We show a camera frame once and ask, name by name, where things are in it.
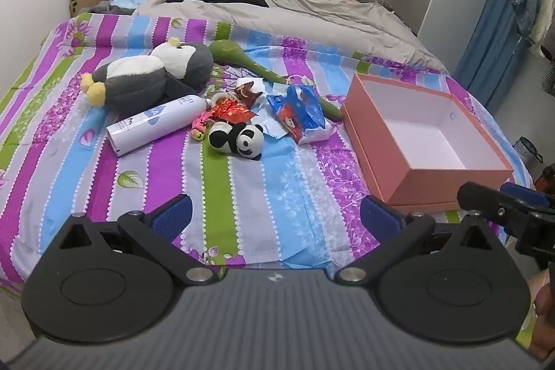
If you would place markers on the white textured tissue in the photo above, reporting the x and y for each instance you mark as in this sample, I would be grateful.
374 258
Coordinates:
256 83

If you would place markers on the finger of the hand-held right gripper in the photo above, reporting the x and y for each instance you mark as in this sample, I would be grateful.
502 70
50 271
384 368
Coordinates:
522 194
481 201

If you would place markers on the grey duvet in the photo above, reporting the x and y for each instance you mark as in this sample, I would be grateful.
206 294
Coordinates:
329 19

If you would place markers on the grey white penguin plush toy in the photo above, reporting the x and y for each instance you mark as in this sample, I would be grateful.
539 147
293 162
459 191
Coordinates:
147 79

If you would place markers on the person's right hand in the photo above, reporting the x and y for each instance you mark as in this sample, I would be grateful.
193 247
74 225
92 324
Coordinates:
545 309

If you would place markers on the pink cardboard box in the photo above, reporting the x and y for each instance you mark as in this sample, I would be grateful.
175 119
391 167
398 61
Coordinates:
433 179

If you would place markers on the green massage stick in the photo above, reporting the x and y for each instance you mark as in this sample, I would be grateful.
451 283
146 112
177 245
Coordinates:
243 60

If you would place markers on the striped floral bedsheet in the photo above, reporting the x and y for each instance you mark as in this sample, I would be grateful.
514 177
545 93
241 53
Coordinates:
269 196

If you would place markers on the blue curtain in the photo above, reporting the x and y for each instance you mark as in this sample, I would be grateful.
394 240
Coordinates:
490 36

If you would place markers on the white spray bottle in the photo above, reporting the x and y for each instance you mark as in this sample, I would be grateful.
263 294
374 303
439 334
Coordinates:
156 120

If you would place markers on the brown cardboard box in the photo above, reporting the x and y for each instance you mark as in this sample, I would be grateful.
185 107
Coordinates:
89 3

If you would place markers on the panda plush toy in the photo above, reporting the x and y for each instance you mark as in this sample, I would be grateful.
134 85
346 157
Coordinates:
243 140

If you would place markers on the blue red snack bag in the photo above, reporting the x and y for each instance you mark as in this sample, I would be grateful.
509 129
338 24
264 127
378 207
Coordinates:
301 110

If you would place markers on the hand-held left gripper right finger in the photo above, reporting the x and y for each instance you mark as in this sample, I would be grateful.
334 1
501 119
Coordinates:
378 218

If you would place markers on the brown fox wrapper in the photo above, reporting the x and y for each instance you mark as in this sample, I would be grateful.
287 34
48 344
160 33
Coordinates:
248 92

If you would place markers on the red foil packet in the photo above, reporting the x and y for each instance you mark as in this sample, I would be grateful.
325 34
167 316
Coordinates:
232 112

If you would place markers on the hanging pale garment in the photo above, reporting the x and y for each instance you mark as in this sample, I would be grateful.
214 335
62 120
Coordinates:
544 19

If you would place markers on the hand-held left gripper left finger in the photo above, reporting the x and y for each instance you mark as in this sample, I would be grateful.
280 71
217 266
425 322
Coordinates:
175 216

